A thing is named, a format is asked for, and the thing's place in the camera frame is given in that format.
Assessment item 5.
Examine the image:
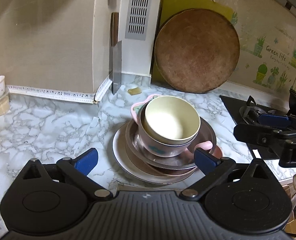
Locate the pink bear-shaped plate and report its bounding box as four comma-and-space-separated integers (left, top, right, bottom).
147, 144, 223, 176

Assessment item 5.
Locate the large white floral plate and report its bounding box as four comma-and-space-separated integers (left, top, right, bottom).
112, 123, 194, 185

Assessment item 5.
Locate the pink handled steel bowl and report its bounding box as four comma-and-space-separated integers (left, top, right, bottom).
130, 94, 214, 158

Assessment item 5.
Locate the cream plastic bowl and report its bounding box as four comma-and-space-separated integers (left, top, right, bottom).
141, 95, 201, 145

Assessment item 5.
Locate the wide stainless steel bowl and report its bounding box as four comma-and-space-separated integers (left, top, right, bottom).
125, 119, 216, 170

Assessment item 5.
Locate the black gas stove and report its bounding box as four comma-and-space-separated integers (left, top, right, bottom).
220, 95, 290, 160

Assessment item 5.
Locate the yellow sponge piece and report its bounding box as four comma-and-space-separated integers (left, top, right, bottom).
127, 87, 142, 96

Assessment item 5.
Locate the round wooden cutting board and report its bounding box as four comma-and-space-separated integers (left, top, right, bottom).
154, 8, 241, 94

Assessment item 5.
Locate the yellow-green plastic cutting board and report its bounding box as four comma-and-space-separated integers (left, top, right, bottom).
150, 0, 235, 83

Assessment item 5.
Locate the grey ventilation grille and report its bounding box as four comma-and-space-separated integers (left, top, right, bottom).
125, 0, 151, 41

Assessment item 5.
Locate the steel cleaver with wooden handle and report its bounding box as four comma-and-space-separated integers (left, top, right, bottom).
109, 12, 122, 94

